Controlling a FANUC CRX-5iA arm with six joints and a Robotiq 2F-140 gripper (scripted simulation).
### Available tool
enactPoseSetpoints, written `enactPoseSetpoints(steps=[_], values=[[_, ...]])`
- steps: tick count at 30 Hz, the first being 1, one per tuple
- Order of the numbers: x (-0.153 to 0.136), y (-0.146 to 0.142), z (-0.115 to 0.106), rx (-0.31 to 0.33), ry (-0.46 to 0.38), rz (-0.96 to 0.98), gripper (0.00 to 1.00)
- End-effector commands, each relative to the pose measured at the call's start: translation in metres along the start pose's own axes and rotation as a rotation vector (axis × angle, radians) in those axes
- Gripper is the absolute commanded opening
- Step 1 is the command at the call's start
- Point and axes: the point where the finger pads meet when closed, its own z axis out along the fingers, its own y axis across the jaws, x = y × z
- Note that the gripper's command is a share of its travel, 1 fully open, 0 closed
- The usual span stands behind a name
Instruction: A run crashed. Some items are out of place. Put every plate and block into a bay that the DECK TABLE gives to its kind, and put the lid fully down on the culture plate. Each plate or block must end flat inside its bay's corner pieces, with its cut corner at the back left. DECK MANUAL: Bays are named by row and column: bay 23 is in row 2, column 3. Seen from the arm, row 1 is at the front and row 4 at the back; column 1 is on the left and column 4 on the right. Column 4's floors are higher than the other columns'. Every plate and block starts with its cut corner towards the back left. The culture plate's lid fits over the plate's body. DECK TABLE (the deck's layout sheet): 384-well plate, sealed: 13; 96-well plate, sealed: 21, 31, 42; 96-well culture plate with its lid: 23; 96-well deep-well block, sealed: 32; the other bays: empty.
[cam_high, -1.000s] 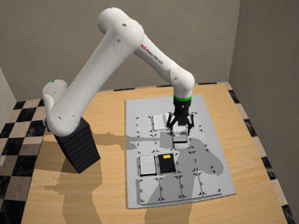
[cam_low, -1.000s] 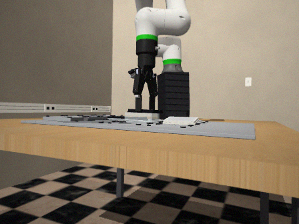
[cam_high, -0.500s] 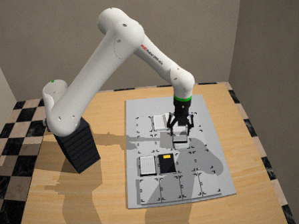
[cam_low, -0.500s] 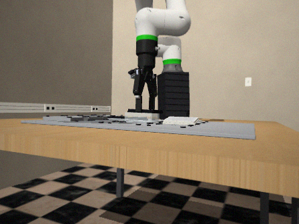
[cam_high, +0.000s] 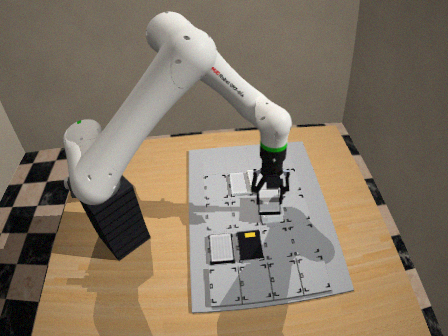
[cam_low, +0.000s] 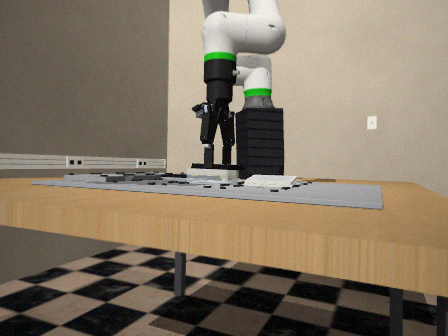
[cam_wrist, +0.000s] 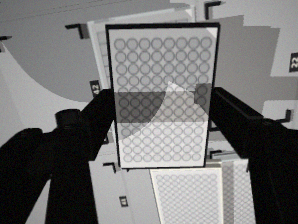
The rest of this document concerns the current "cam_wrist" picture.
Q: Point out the grey deck plate with bays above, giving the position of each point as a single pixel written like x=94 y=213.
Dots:
x=10 y=121

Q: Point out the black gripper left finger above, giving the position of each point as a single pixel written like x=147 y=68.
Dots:
x=29 y=157

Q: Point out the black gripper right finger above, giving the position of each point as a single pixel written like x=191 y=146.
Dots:
x=271 y=150

